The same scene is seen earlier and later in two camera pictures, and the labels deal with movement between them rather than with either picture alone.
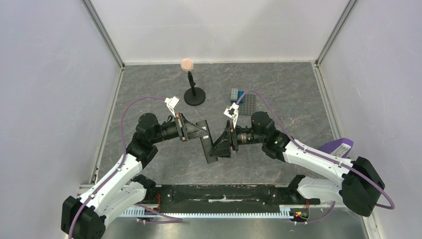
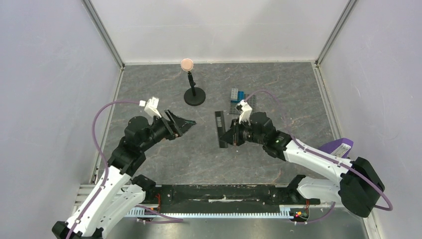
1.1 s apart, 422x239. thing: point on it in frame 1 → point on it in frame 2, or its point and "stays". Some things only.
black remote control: x=206 y=142 → x=220 y=125
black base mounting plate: x=285 y=194 stays
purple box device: x=340 y=148 stays
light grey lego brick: x=234 y=94 stays
